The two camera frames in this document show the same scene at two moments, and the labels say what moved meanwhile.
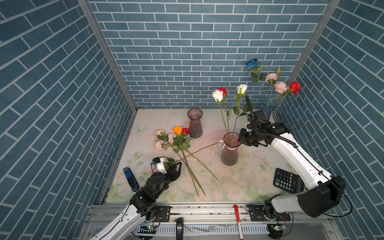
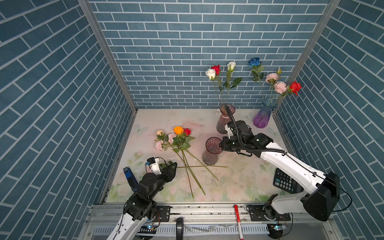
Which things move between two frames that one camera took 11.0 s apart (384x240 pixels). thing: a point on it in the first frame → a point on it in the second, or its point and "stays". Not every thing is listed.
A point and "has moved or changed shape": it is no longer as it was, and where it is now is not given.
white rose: x=218 y=95 → x=211 y=73
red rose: x=294 y=87 stays
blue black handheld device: x=133 y=183 stays
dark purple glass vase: x=195 y=124 → x=210 y=155
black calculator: x=288 y=181 stays
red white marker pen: x=239 y=222 stays
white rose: x=238 y=111 → x=230 y=83
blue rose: x=256 y=75 stays
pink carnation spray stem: x=278 y=88 stays
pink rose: x=171 y=161 → x=197 y=166
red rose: x=224 y=91 has moved or changed shape
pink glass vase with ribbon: x=230 y=143 → x=225 y=118
